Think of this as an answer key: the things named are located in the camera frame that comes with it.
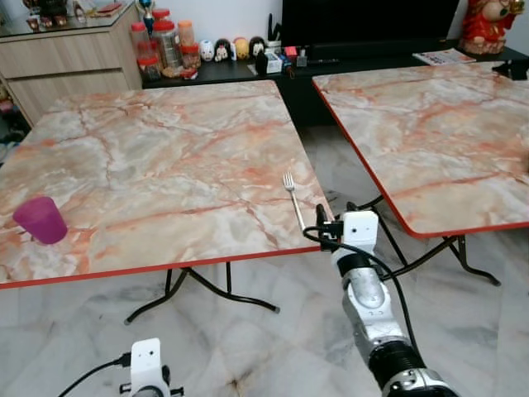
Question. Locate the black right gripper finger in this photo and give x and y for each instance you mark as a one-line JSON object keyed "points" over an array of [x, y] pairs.
{"points": [[321, 215]]}

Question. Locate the silver metal fork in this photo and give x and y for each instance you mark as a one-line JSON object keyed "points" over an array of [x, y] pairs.
{"points": [[292, 192]]}

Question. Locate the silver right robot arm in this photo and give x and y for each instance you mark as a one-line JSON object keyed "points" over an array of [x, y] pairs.
{"points": [[366, 298]]}

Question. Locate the black folding table legs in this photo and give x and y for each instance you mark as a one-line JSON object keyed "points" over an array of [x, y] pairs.
{"points": [[446, 252], [202, 285]]}

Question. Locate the black low TV stand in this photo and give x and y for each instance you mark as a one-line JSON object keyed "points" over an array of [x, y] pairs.
{"points": [[331, 91]]}

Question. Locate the small white box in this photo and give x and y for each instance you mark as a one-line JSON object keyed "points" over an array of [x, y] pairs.
{"points": [[274, 63]]}

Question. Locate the small red box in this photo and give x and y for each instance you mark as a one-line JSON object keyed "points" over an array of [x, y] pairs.
{"points": [[290, 53]]}

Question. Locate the black round doll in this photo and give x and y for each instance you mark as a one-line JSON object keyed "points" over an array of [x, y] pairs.
{"points": [[258, 47], [223, 50]]}

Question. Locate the yellow round doll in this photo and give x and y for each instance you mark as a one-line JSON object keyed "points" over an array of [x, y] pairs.
{"points": [[241, 49]]}

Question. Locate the black television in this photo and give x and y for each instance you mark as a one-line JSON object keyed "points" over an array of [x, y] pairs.
{"points": [[368, 21]]}

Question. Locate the white round doll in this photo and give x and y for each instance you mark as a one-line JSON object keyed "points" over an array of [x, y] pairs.
{"points": [[207, 51]]}

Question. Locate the printed magazine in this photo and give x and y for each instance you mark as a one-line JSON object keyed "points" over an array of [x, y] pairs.
{"points": [[444, 56]]}

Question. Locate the small red-lid jar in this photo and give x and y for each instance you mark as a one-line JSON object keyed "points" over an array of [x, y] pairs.
{"points": [[148, 69], [191, 58]]}

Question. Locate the purple plastic cup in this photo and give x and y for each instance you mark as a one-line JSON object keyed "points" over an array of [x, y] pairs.
{"points": [[40, 221]]}

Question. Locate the orange-lid jar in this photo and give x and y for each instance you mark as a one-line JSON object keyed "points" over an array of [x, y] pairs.
{"points": [[186, 33]]}

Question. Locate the large clear red-lid jar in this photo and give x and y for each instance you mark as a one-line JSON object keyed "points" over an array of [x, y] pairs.
{"points": [[168, 48]]}

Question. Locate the black object on table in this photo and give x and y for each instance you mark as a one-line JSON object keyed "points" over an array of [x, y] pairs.
{"points": [[512, 69]]}

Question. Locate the red gold figurine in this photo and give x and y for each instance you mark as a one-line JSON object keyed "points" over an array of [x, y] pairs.
{"points": [[486, 29]]}

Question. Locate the slim red-lid jar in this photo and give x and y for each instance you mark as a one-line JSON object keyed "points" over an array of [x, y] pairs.
{"points": [[139, 40]]}

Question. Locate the trophy cup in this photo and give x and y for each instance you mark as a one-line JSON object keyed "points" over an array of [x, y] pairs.
{"points": [[146, 8]]}

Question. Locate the light wooden cabinet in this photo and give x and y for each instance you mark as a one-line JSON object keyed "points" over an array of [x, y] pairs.
{"points": [[70, 70]]}

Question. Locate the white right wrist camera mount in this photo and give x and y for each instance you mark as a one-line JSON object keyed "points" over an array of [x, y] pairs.
{"points": [[360, 230]]}

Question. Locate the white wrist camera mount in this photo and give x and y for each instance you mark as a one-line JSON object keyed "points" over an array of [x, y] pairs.
{"points": [[146, 364], [360, 230]]}

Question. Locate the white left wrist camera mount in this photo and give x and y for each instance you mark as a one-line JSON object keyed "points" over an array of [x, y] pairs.
{"points": [[146, 364]]}

